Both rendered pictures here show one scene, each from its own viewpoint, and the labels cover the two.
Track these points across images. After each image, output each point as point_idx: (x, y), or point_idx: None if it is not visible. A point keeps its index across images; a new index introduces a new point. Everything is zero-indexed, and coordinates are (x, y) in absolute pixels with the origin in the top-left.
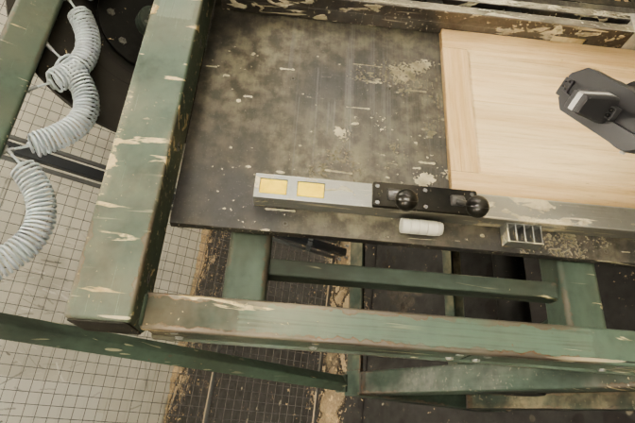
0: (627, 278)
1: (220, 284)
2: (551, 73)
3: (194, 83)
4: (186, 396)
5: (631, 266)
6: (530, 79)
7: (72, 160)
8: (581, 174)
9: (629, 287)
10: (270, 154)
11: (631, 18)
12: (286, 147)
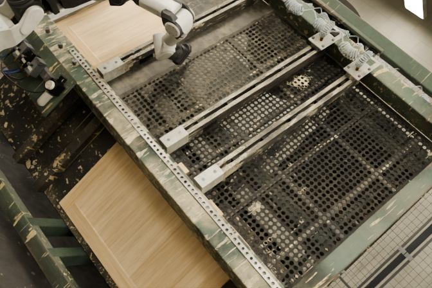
0: (31, 176)
1: (251, 244)
2: (137, 37)
3: None
4: (211, 190)
5: (31, 180)
6: (143, 30)
7: (401, 223)
8: (107, 11)
9: (28, 171)
10: None
11: (122, 61)
12: None
